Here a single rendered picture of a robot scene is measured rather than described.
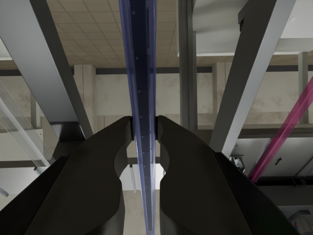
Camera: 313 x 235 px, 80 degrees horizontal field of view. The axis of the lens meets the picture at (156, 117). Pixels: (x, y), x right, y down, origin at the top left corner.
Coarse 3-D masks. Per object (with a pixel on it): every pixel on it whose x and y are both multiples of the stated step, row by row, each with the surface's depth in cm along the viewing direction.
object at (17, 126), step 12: (0, 84) 13; (0, 96) 13; (0, 108) 14; (12, 108) 15; (0, 120) 15; (12, 120) 15; (24, 120) 16; (12, 132) 16; (24, 132) 16; (24, 144) 17; (36, 144) 18; (36, 156) 18; (48, 156) 20
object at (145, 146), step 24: (120, 0) 7; (144, 0) 7; (144, 24) 7; (144, 48) 8; (144, 72) 9; (144, 96) 10; (144, 120) 11; (144, 144) 13; (144, 168) 15; (144, 192) 18; (144, 216) 23
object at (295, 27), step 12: (300, 0) 19; (312, 0) 19; (300, 12) 20; (312, 12) 20; (288, 24) 21; (300, 24) 21; (312, 24) 21; (288, 36) 22; (300, 36) 22; (312, 36) 22
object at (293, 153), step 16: (240, 144) 35; (256, 144) 36; (288, 144) 36; (304, 144) 36; (256, 160) 39; (272, 160) 39; (288, 160) 39; (304, 160) 39; (272, 176) 44; (288, 176) 44; (304, 176) 44
